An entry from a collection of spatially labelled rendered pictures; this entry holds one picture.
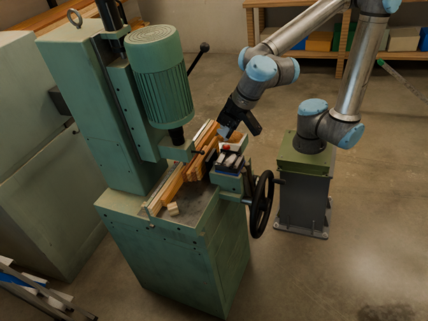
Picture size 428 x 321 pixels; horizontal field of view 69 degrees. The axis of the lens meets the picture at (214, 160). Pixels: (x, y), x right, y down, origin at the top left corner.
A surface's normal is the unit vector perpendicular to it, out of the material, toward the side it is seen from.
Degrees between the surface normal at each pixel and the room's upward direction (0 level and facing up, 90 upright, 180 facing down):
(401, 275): 0
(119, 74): 90
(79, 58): 90
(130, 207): 0
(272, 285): 0
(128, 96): 90
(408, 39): 90
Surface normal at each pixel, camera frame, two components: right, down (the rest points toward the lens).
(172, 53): 0.73, 0.36
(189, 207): -0.14, -0.75
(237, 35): -0.34, 0.65
